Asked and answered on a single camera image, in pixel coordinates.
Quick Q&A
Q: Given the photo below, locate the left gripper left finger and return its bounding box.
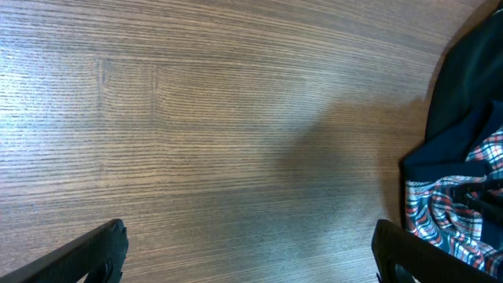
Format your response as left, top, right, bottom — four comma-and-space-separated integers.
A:
1, 219, 129, 283

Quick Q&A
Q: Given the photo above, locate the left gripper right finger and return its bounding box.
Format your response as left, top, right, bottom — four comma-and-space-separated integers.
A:
372, 219, 499, 283

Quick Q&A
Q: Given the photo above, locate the plaid red navy shirt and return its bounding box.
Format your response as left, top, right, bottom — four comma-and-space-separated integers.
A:
402, 101, 502, 280

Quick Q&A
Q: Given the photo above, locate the black garment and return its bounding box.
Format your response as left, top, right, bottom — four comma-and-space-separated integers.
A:
424, 7, 503, 141

